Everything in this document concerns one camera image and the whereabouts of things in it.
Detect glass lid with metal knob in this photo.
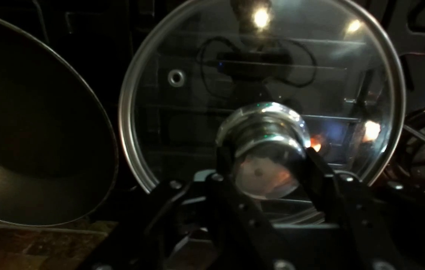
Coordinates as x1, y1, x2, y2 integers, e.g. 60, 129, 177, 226
117, 0, 409, 201

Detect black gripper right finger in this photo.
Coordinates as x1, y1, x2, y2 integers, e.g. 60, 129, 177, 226
303, 148, 425, 270

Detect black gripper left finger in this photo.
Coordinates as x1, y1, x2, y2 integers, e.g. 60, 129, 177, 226
96, 142, 276, 270

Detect black frying pan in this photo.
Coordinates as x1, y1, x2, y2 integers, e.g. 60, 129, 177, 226
0, 7, 122, 229

